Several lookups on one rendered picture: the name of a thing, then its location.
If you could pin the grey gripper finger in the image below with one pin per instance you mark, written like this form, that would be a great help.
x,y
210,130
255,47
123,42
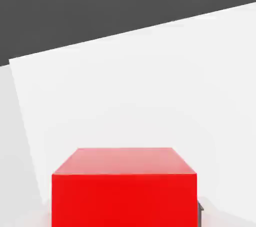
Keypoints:
x,y
200,214

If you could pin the small red cube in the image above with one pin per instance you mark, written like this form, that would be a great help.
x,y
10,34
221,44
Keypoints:
x,y
124,197

